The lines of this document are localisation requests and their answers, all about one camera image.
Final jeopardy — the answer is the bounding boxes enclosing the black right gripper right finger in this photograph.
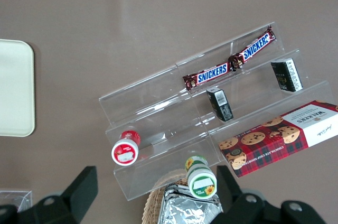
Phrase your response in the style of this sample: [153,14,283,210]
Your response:
[210,165,326,224]

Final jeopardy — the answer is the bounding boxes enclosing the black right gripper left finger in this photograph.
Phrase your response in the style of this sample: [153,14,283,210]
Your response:
[0,165,99,224]

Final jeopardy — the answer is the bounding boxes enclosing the oval light wicker basket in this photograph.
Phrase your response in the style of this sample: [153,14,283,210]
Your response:
[141,169,191,224]

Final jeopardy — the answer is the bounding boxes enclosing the beige rectangular tray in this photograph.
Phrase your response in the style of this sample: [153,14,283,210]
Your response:
[0,39,36,138]

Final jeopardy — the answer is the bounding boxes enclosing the clear acrylic bottle rack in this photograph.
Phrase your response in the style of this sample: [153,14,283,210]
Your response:
[0,190,33,213]

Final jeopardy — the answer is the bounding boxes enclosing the green lidded yogurt cup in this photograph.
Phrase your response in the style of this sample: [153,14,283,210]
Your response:
[184,155,218,199]

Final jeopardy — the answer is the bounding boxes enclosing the silver foil container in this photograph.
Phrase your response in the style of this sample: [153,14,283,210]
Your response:
[157,183,224,224]

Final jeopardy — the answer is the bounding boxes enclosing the red tartan cookie box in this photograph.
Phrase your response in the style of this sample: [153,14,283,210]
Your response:
[218,99,338,179]

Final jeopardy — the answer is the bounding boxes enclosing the red lidded yogurt cup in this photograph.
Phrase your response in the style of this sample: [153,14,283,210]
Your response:
[110,130,142,167]

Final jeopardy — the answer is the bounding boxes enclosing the small black box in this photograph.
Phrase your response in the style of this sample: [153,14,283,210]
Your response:
[205,88,234,123]
[270,57,304,93]

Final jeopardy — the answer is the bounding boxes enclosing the Snickers chocolate bar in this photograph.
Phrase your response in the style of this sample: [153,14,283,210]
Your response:
[182,61,236,89]
[228,25,277,70]

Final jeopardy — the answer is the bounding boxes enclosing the clear acrylic stepped shelf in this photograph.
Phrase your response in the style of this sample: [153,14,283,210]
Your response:
[98,21,338,203]

